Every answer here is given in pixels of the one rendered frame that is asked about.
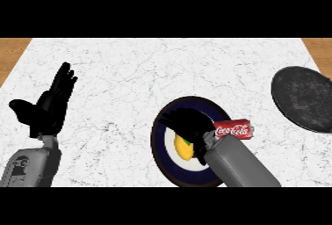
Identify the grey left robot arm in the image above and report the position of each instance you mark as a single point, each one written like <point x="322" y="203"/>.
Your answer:
<point x="35" y="165"/>

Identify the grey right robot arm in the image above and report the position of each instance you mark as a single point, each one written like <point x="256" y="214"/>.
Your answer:
<point x="235" y="162"/>

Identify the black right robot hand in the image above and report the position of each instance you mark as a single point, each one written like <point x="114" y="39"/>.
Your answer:
<point x="191" y="121"/>

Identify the yellow lemon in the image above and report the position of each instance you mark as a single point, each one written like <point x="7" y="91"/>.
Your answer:
<point x="184" y="149"/>

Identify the dark blue and white plate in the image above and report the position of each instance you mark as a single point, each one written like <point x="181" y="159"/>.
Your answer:
<point x="169" y="164"/>

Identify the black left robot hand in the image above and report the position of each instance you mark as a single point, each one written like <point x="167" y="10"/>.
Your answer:
<point x="51" y="105"/>

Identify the red soda can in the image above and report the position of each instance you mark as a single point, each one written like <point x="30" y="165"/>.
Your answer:
<point x="235" y="130"/>

